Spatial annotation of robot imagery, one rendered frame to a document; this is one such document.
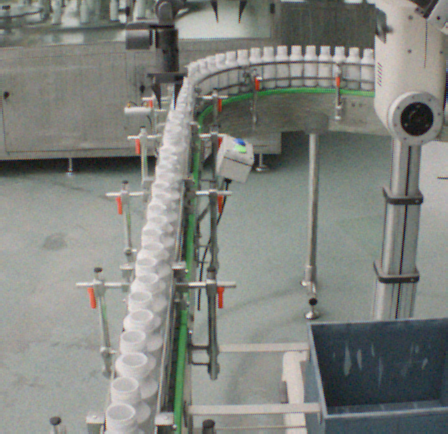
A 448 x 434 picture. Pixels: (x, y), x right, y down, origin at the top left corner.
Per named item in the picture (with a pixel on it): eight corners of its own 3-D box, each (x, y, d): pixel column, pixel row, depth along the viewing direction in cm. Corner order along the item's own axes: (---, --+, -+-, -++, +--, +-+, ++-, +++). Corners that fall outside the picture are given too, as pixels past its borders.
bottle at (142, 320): (138, 417, 115) (129, 329, 109) (125, 397, 120) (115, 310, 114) (173, 408, 118) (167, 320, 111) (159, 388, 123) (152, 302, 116)
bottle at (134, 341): (117, 433, 111) (105, 344, 105) (130, 411, 117) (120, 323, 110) (154, 440, 110) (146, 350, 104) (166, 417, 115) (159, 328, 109)
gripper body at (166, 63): (187, 80, 180) (187, 50, 177) (144, 80, 180) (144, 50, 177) (188, 74, 186) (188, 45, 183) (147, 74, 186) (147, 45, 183)
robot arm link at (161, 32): (178, 25, 175) (179, 22, 180) (149, 26, 175) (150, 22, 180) (178, 54, 178) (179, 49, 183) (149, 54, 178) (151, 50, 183)
